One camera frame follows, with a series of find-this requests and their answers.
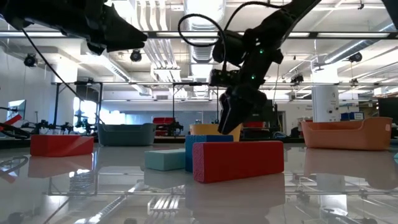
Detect red foam block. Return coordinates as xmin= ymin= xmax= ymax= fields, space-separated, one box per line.
xmin=30 ymin=134 xmax=95 ymax=157
xmin=192 ymin=141 xmax=285 ymax=184

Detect light teal foam block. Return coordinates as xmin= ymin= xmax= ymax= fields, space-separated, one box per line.
xmin=144 ymin=148 xmax=187 ymax=172

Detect dark teal plastic bin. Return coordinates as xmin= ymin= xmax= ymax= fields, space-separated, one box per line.
xmin=97 ymin=123 xmax=157 ymax=147

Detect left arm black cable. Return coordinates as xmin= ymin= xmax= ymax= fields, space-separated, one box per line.
xmin=21 ymin=28 xmax=105 ymax=124

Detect black aluminium table frame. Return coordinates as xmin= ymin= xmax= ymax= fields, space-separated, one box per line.
xmin=0 ymin=136 xmax=398 ymax=149

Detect background computer monitor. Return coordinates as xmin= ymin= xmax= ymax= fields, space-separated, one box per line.
xmin=6 ymin=99 xmax=27 ymax=122

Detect black workbench camera frame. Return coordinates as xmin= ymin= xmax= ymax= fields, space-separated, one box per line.
xmin=51 ymin=81 xmax=104 ymax=125
xmin=172 ymin=82 xmax=220 ymax=125

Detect silver ceiling air duct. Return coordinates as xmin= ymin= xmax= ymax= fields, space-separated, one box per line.
xmin=182 ymin=0 xmax=227 ymax=99

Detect black monitor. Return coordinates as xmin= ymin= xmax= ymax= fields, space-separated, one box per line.
xmin=378 ymin=97 xmax=398 ymax=125

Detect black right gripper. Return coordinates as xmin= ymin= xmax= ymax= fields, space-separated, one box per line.
xmin=218 ymin=62 xmax=274 ymax=135

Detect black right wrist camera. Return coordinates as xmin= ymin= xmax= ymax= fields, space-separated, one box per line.
xmin=209 ymin=68 xmax=241 ymax=88

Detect white round column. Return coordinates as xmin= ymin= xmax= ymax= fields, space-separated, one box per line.
xmin=312 ymin=65 xmax=340 ymax=123

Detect blue foam block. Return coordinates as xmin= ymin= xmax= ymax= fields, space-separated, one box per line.
xmin=185 ymin=134 xmax=234 ymax=173

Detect thick black hose loop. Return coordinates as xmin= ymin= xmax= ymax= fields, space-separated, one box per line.
xmin=0 ymin=123 xmax=32 ymax=140

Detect yellow plastic bin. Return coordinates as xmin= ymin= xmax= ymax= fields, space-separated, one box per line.
xmin=189 ymin=123 xmax=243 ymax=142

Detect blue storage boxes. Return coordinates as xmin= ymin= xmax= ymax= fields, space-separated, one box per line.
xmin=340 ymin=111 xmax=364 ymax=121

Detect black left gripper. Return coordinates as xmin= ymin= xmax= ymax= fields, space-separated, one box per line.
xmin=18 ymin=0 xmax=149 ymax=56

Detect orange plastic bin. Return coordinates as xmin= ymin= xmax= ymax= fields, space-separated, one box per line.
xmin=300 ymin=116 xmax=393 ymax=152

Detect red bar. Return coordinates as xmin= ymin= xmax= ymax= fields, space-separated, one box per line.
xmin=0 ymin=114 xmax=23 ymax=131

